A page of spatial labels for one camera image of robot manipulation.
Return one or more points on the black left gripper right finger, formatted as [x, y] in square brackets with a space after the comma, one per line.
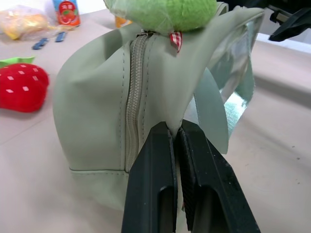
[213, 184]

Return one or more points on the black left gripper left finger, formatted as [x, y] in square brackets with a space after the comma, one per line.
[148, 184]

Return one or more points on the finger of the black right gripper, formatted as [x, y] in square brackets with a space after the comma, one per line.
[291, 25]

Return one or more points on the green zippered pouch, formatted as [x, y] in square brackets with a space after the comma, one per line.
[97, 102]

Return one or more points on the red plush strawberry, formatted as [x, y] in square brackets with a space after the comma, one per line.
[20, 86]

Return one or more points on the orange and white cup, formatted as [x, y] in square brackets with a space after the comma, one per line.
[121, 21]

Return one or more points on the blue blister pack strip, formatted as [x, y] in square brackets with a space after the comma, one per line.
[40, 43]
[60, 37]

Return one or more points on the orange juice can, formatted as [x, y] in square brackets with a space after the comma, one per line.
[66, 12]

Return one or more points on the clear plastic bag of snacks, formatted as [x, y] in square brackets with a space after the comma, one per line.
[24, 23]

